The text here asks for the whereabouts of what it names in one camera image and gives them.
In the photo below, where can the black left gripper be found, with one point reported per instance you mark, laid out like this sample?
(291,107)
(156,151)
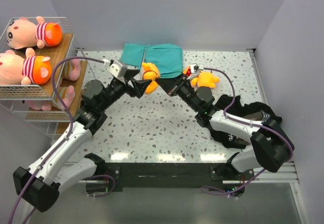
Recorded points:
(139,87)

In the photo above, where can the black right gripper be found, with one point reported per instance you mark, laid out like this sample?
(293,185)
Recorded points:
(169,85)

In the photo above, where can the orange bear polka dress front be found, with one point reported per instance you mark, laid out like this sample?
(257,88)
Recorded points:
(149,71)

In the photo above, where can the orange bear polka dress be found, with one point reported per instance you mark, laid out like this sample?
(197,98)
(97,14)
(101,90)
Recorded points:
(205,78)
(149,71)

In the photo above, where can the orange bear polka dress back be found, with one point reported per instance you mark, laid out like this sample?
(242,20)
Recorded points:
(205,78)

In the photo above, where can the pink pig striped shirt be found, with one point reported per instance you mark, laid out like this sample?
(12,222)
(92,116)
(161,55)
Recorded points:
(71,70)

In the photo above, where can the pink pig toy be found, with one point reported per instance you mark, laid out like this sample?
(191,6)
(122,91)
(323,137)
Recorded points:
(66,93)

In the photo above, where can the face-up doll orange hat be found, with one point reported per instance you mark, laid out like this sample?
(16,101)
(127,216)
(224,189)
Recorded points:
(33,69)

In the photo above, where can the black-haired doll orange pants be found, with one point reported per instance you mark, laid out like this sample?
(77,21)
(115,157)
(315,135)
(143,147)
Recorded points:
(22,33)

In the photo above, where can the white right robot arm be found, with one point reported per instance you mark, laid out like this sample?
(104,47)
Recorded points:
(271,147)

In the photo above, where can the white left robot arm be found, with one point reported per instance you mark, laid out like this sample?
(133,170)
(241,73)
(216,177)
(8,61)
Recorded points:
(36,184)

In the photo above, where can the folded teal cloth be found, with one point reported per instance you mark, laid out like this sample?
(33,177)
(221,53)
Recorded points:
(168,58)

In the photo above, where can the black printed garment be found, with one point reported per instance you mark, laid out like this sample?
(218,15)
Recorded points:
(254,111)

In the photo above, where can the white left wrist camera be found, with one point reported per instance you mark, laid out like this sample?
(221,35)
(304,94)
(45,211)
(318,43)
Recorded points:
(116,68)

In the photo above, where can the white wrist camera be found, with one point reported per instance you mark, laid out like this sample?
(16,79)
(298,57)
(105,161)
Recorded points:
(116,68)
(193,71)

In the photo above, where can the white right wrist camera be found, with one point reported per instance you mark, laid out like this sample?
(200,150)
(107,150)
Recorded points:
(193,71)

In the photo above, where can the white wire wooden shelf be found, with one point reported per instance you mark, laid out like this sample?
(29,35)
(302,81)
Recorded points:
(51,123)

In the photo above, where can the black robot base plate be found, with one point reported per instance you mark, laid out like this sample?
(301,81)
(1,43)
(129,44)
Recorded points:
(164,175)

